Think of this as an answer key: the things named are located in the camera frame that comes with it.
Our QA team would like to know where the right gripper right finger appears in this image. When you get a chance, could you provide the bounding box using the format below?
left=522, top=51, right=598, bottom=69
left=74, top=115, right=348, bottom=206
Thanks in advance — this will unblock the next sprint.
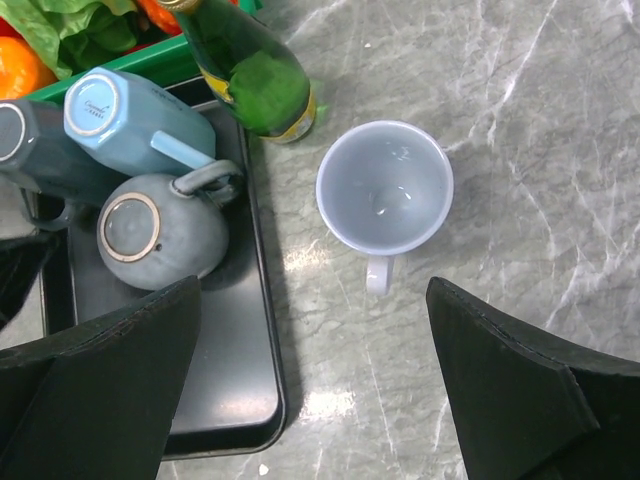
left=426, top=277, right=639, bottom=479

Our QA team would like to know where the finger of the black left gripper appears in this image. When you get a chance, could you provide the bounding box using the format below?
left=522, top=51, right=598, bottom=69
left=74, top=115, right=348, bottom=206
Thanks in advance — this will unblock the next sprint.
left=0, top=232, right=59, bottom=329

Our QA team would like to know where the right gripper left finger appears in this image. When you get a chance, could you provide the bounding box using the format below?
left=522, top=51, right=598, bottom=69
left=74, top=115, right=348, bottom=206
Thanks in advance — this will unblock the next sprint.
left=1, top=276, right=201, bottom=479

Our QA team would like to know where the grey-blue mug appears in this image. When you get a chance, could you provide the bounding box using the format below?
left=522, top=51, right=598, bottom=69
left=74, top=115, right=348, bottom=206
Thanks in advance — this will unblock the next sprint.
left=1, top=98, right=127, bottom=231

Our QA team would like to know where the pale grey mug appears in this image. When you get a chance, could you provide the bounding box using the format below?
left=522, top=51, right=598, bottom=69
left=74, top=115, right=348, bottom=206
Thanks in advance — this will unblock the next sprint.
left=315, top=120, right=454, bottom=295

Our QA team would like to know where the grey mug white rim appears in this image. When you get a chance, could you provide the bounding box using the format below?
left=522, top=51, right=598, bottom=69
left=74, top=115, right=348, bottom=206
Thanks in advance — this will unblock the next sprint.
left=97, top=160, right=244, bottom=291

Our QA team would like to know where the light blue mug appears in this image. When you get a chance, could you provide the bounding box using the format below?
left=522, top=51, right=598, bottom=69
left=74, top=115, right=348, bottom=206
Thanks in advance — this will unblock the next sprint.
left=63, top=67, right=216, bottom=177

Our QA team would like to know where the black tray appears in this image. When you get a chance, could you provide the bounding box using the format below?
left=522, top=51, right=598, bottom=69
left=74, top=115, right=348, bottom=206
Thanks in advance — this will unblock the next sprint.
left=41, top=78, right=287, bottom=458

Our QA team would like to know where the orange tomato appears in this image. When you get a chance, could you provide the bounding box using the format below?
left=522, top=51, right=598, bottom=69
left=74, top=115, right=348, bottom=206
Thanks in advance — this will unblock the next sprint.
left=0, top=36, right=58, bottom=100

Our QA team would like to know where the red bell pepper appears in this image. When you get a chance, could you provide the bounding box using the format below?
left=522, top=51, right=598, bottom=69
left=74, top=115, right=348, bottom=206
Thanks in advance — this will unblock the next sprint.
left=0, top=18, right=22, bottom=39

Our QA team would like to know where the napa cabbage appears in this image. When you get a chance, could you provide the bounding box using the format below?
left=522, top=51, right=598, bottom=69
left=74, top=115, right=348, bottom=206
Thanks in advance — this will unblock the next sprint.
left=1, top=0, right=139, bottom=80

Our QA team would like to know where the red chili pepper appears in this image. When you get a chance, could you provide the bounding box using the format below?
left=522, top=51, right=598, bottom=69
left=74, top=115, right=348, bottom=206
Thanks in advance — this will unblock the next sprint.
left=121, top=43, right=154, bottom=56

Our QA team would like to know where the orange bumpy pumpkin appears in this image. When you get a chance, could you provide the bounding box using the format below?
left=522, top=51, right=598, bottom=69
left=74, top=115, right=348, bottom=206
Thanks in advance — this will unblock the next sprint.
left=136, top=0, right=182, bottom=36

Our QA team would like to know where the green glass bottle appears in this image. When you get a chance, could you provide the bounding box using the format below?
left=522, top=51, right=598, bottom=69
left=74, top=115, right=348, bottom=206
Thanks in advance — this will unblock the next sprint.
left=159, top=1, right=316, bottom=144

